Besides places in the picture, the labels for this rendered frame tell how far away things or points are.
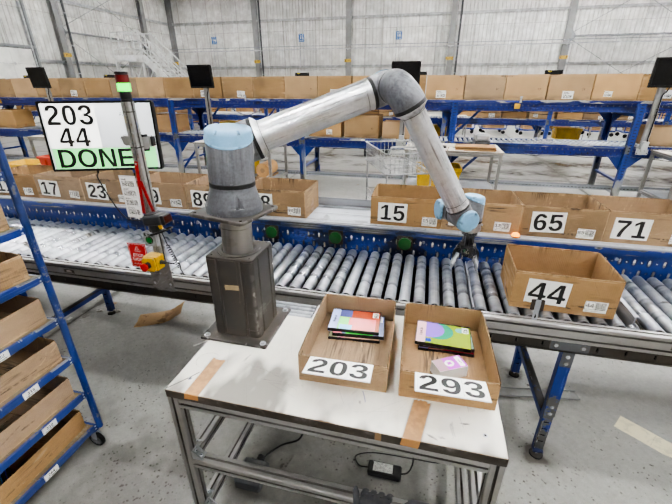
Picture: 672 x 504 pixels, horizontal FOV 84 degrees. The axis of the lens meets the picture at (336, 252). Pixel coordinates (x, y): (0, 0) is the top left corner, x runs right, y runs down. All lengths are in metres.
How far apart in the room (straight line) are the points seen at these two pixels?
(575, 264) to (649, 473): 1.00
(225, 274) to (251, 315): 0.18
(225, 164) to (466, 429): 1.03
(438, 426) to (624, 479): 1.30
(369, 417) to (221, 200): 0.79
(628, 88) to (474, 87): 2.06
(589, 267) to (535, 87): 4.85
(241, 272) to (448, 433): 0.80
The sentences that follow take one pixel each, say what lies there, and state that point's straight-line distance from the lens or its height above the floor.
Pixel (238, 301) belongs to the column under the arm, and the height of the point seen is 0.91.
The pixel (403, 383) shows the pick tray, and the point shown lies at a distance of 1.19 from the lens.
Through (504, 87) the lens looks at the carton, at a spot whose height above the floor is 1.55.
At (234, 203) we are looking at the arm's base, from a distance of 1.24.
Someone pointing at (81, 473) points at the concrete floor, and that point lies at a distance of 2.29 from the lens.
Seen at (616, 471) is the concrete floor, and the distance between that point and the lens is 2.35.
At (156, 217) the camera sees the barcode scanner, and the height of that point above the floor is 1.08.
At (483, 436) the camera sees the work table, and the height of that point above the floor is 0.75.
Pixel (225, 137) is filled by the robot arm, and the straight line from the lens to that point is 1.21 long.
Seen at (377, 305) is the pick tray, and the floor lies 0.82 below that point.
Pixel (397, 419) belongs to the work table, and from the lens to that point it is 1.17.
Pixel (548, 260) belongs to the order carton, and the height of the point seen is 0.86.
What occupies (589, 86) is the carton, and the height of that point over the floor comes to 1.57.
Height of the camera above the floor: 1.62
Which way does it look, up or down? 24 degrees down
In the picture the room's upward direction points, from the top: straight up
